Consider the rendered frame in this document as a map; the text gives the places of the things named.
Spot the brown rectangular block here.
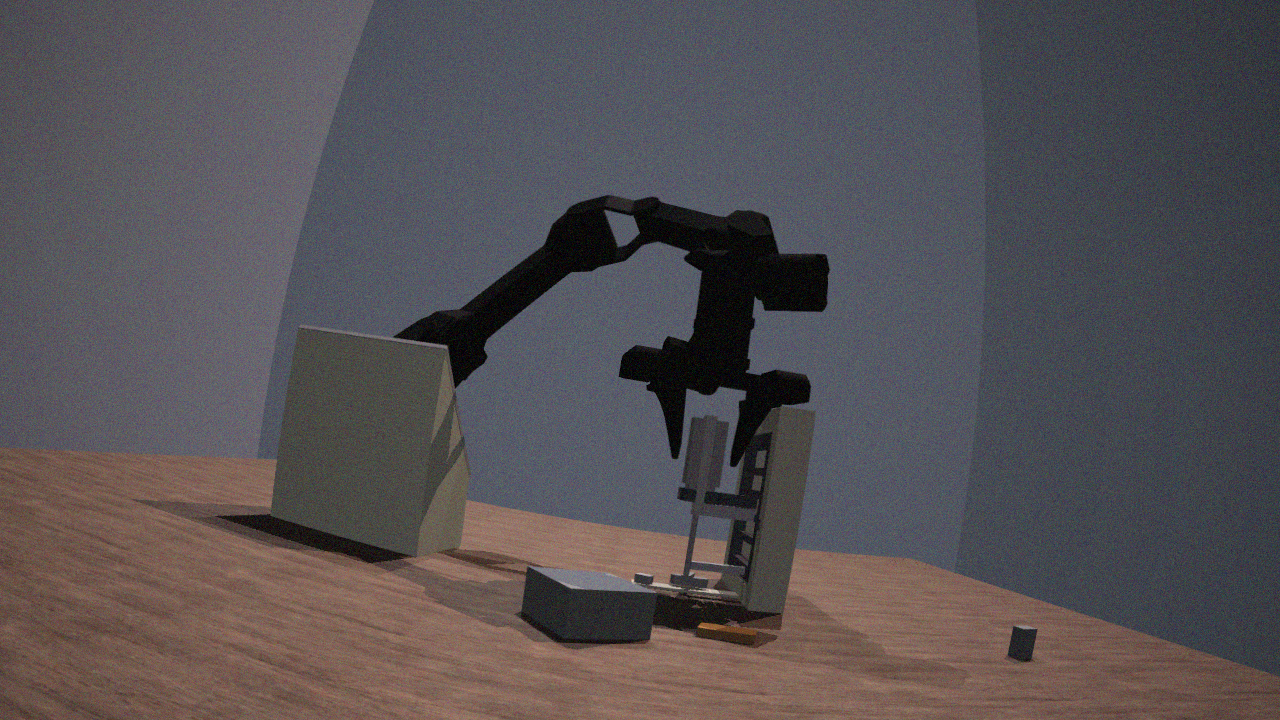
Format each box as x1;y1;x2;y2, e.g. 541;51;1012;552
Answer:
696;623;756;644

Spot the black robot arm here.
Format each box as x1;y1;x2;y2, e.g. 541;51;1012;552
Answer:
393;195;829;389

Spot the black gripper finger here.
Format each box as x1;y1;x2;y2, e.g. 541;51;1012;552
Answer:
646;380;687;459
730;397;783;468

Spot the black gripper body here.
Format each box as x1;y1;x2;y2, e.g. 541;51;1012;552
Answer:
620;301;812;405

